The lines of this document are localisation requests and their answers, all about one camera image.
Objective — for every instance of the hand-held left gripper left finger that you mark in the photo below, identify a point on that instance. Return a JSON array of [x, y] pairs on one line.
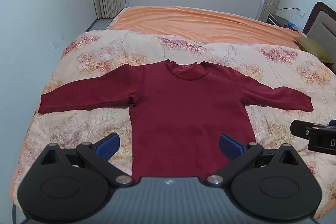
[[109, 146]]

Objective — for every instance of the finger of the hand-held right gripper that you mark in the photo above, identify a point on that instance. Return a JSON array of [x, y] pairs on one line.
[[300, 129]]

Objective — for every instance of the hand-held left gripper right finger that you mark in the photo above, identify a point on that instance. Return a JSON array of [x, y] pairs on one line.
[[231, 148]]

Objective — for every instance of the dark red sweater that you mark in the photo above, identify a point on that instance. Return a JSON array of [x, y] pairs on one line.
[[183, 108]]

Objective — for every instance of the olive green pillow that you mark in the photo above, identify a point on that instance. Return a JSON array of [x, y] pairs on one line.
[[313, 48]]

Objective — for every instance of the floral blanket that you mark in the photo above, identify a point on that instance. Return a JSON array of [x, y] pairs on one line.
[[92, 56]]

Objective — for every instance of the blue packet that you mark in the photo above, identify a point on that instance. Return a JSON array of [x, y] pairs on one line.
[[292, 26]]

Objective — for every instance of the padded wooden headboard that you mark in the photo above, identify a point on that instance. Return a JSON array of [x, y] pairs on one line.
[[324, 27]]

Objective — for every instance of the brown nightstand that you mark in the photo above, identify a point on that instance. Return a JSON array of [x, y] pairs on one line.
[[278, 20]]

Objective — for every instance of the white wall socket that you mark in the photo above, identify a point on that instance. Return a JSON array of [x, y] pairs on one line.
[[300, 12]]

